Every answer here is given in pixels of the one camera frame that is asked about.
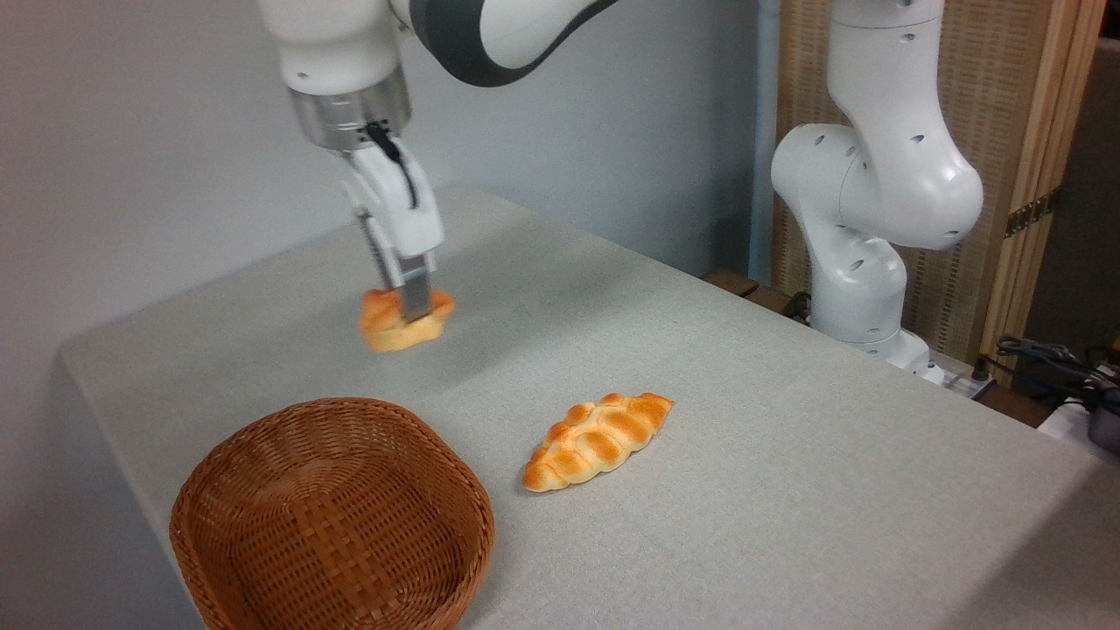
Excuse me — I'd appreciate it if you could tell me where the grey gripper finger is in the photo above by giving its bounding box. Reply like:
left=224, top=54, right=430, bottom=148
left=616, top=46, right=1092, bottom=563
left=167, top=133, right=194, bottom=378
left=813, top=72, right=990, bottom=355
left=397, top=251, right=437, bottom=322
left=358, top=213, right=404, bottom=293

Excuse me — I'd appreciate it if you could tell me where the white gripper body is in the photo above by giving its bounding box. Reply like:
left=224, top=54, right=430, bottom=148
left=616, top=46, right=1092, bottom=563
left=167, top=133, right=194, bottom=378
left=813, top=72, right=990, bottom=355
left=340, top=139, right=445, bottom=260

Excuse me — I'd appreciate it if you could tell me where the round orange bread bun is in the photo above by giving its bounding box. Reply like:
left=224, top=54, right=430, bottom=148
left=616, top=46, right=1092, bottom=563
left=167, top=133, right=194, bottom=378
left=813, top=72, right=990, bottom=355
left=359, top=287, right=457, bottom=354

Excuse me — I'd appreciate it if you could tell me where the long braided bread loaf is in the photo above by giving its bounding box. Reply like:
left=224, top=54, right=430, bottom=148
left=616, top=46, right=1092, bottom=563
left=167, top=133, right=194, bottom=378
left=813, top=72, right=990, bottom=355
left=522, top=392, right=675, bottom=494

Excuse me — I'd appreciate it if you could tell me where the brown wicker basket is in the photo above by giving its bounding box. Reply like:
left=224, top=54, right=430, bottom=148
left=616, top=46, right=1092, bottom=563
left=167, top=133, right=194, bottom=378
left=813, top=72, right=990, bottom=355
left=169, top=397, right=496, bottom=630

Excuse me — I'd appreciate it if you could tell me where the grey tablecloth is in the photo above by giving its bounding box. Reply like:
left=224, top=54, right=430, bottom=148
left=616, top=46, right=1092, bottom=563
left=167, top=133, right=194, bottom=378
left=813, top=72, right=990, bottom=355
left=59, top=184, right=1120, bottom=630

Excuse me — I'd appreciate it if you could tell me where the bamboo folding screen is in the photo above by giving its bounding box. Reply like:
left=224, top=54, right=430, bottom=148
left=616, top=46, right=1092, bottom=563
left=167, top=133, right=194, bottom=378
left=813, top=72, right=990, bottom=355
left=777, top=0, right=1109, bottom=388

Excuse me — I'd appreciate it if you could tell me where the brass screen hinge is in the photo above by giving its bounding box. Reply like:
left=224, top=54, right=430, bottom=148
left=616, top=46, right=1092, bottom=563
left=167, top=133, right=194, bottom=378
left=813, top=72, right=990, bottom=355
left=1004, top=187, right=1062, bottom=239

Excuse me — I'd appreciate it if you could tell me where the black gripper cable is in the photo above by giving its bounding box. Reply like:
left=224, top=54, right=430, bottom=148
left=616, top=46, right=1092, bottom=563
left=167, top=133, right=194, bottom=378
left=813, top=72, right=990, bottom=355
left=364, top=121, right=419, bottom=210

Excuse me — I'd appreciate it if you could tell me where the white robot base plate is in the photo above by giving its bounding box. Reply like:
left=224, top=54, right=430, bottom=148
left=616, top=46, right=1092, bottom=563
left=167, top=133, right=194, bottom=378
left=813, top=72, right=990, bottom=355
left=923, top=348, right=1000, bottom=402

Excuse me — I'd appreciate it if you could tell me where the black cable bundle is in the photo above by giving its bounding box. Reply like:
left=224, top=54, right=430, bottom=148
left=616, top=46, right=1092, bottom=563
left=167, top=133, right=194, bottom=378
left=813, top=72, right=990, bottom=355
left=994, top=334, right=1120, bottom=396

